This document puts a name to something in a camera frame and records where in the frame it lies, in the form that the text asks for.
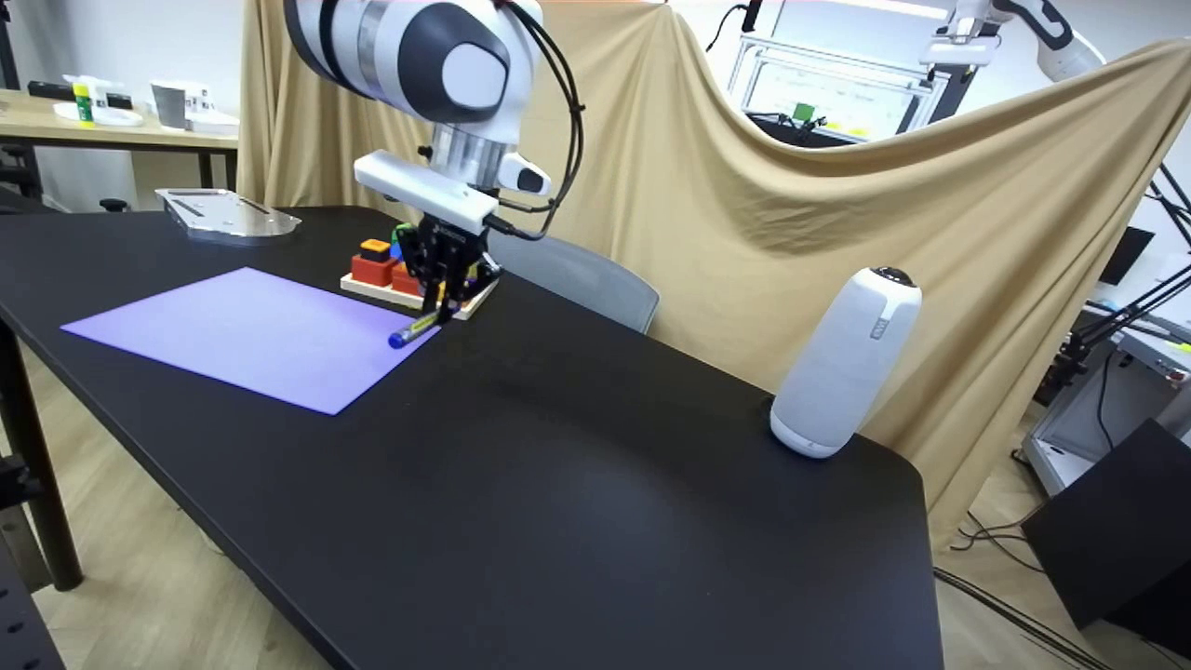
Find black box on floor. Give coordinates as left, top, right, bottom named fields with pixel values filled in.
left=1025, top=422, right=1191, bottom=654

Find colourful shape sorter toy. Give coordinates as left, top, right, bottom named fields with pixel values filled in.
left=338, top=218, right=499, bottom=320

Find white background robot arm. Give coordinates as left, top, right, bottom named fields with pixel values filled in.
left=925, top=0, right=1105, bottom=82

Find grey chair backrest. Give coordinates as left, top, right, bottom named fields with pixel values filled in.
left=487, top=235, right=661, bottom=335

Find white cylindrical speaker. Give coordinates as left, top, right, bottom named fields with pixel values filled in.
left=770, top=269, right=925, bottom=459

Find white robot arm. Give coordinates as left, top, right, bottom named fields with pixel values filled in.
left=285, top=0, right=550, bottom=320

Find white board sheet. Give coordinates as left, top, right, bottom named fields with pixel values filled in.
left=66, top=269, right=437, bottom=418

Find blue marker pen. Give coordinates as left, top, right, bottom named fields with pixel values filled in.
left=386, top=315, right=440, bottom=351

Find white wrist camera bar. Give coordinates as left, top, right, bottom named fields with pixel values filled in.
left=354, top=153, right=499, bottom=235

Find beige cloth backdrop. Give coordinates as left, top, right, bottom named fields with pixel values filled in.
left=240, top=0, right=1191, bottom=529

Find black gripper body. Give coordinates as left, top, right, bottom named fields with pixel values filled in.
left=404, top=215, right=484, bottom=285

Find wooden side desk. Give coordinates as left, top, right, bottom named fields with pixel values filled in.
left=0, top=91, right=240, bottom=186

